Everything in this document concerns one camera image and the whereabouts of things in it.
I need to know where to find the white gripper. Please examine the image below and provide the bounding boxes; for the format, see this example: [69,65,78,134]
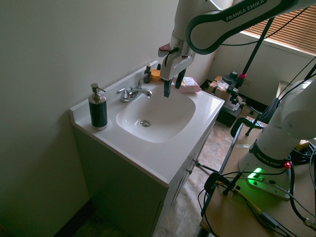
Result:
[159,52,195,98]

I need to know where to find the pink wipes pack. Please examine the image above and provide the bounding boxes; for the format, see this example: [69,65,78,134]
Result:
[172,76,202,94]

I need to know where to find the orange round jar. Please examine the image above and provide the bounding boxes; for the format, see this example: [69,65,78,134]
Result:
[150,69,162,83]

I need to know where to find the dark brown dropper bottle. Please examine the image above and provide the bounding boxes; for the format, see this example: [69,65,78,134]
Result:
[144,63,152,84]

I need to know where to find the chrome sink faucet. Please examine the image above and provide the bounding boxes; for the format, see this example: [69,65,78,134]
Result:
[116,74,154,103]

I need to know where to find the cardboard box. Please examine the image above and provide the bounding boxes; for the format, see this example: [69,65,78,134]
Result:
[206,75,232,100]

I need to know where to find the white sink vanity top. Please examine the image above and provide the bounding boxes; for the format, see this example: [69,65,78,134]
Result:
[69,60,226,187]

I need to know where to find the black chrome soap dispenser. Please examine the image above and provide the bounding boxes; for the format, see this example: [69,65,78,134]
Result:
[88,82,108,131]

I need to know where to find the black C-clamp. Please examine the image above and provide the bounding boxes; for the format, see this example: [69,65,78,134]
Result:
[203,163,249,237]
[230,118,267,138]

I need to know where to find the white vanity cabinet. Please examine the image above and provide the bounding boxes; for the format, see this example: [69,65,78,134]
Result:
[72,116,216,237]

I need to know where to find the wooden window blinds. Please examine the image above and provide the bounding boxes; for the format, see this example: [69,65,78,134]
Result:
[239,7,316,56]

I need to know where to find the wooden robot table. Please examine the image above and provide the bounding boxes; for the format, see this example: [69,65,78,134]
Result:
[199,122,316,237]

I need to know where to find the wrist camera with red mount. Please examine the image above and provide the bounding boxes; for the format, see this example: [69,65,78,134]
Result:
[158,42,179,58]

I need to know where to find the black camera stand pole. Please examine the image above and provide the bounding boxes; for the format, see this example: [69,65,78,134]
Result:
[238,18,274,86]

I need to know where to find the yellow cable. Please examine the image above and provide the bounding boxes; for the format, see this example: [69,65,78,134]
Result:
[215,181,263,215]

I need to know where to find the grey cable with connector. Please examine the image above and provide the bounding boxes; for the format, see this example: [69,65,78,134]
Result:
[223,174,316,227]

